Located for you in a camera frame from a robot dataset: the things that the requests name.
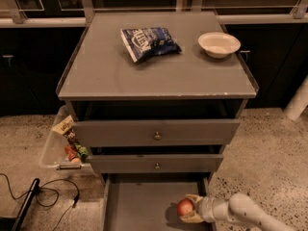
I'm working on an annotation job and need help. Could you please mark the red apple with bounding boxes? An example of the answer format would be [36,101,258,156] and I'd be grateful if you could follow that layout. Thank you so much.
[177,198,194,217]

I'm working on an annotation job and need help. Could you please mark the clear plastic bin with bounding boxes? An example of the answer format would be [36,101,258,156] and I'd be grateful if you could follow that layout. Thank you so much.
[39,106,93,177]

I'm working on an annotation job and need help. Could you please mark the grey top drawer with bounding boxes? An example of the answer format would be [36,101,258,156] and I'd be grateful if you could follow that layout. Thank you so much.
[73,119,240,147]

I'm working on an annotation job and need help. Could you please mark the grey middle drawer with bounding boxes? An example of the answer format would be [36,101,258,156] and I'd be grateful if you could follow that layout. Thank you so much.
[90,154,223,173]

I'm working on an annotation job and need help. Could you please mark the white bowl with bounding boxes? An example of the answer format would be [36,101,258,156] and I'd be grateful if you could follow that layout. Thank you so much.
[198,32,241,59]

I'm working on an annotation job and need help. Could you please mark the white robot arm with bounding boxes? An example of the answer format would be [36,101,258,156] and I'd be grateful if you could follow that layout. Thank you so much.
[192,82,308,231]

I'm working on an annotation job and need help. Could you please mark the black cable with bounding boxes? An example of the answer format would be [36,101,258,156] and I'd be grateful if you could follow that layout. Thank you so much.
[0,172,81,231]

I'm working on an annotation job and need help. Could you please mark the metal railing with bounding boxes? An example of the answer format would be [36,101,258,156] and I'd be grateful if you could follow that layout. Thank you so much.
[0,0,308,27]

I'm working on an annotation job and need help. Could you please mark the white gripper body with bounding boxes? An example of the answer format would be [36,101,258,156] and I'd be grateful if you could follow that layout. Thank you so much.
[197,196,217,222]

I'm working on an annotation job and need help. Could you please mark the grey bottom drawer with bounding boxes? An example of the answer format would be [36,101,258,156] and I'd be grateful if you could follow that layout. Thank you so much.
[102,173,217,231]

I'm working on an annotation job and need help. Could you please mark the black device on floor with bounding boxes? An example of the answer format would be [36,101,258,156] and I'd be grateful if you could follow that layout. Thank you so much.
[0,178,40,231]

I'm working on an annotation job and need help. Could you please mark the grey drawer cabinet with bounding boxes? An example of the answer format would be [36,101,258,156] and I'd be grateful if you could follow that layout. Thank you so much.
[55,11,260,231]

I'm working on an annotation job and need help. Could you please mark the blue chip bag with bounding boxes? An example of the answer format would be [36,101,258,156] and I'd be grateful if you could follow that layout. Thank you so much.
[120,27,182,63]

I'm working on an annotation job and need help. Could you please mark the grey drawer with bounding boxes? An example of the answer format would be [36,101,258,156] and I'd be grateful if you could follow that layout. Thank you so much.
[73,119,240,147]
[90,154,223,173]
[102,173,217,231]

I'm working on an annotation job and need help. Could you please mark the snack packets in bin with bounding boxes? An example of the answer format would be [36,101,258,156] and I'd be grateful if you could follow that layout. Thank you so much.
[52,115,89,163]

